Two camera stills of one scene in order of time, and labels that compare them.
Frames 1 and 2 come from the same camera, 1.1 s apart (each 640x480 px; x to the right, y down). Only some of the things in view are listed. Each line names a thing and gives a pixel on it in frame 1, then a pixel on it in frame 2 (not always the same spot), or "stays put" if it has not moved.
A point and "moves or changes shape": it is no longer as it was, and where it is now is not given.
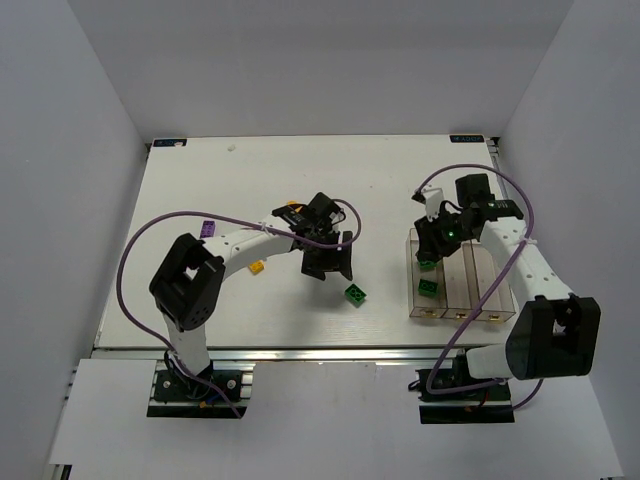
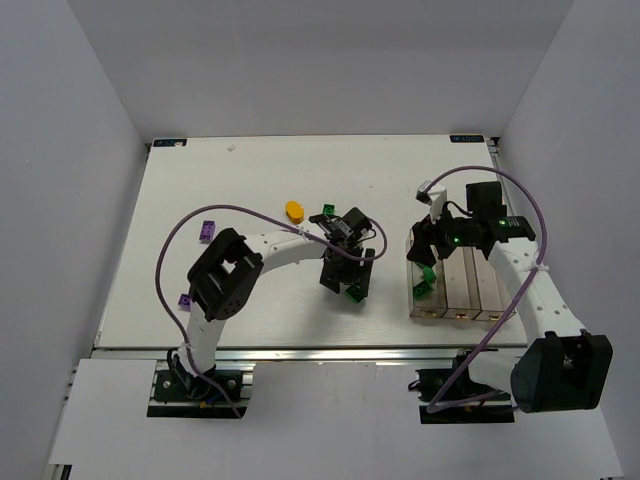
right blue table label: x=466 y=138 stays put
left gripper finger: x=346 y=266 → x=366 y=272
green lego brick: x=355 y=295 stays put
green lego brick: x=428 y=264 moves or changes shape
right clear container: x=500 y=306 stays put
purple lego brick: x=207 y=229 stays put
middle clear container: x=462 y=281 stays put
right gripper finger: x=445 y=248 stays put
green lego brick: x=428 y=288 moves or changes shape
